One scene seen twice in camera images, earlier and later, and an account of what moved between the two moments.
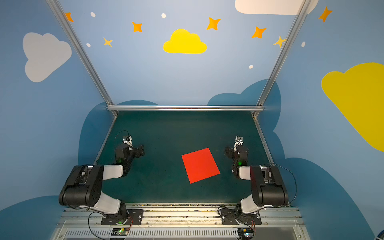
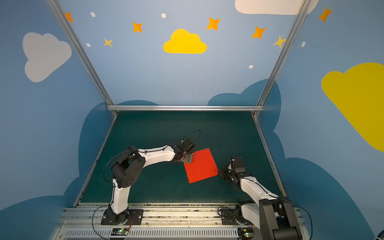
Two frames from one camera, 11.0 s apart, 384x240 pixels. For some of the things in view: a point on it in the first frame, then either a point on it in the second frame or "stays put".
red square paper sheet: (200, 165) stays put
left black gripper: (137, 150) → (185, 154)
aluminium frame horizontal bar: (185, 108) stays put
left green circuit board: (120, 231) stays put
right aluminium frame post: (305, 6) stays put
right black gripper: (229, 151) → (228, 173)
